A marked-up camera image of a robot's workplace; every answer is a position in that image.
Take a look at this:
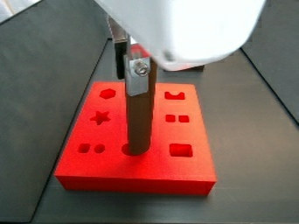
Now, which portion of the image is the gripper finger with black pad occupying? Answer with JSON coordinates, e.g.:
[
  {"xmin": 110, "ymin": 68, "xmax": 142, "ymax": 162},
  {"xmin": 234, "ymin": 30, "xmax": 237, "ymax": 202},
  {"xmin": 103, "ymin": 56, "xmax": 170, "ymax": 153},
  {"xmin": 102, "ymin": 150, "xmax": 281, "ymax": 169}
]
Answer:
[{"xmin": 107, "ymin": 17, "xmax": 129, "ymax": 80}]

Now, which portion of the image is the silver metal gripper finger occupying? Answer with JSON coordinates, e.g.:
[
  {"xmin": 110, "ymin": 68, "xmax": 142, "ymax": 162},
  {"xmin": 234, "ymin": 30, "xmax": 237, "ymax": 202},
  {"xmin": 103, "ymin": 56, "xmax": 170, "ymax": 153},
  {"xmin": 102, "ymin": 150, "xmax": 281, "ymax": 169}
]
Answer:
[{"xmin": 125, "ymin": 44, "xmax": 151, "ymax": 96}]

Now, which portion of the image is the brown oval rod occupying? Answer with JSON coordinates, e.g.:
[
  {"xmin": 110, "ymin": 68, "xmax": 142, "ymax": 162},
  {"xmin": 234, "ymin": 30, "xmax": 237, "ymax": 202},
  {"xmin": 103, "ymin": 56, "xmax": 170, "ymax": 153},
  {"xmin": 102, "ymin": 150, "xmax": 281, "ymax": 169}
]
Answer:
[{"xmin": 126, "ymin": 59, "xmax": 157, "ymax": 155}]

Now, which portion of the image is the red foam shape board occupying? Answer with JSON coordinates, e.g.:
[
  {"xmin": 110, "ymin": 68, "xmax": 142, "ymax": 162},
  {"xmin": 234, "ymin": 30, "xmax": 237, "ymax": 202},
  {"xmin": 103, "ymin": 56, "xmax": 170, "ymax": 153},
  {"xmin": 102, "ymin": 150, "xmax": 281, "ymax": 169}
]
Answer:
[{"xmin": 55, "ymin": 82, "xmax": 218, "ymax": 195}]

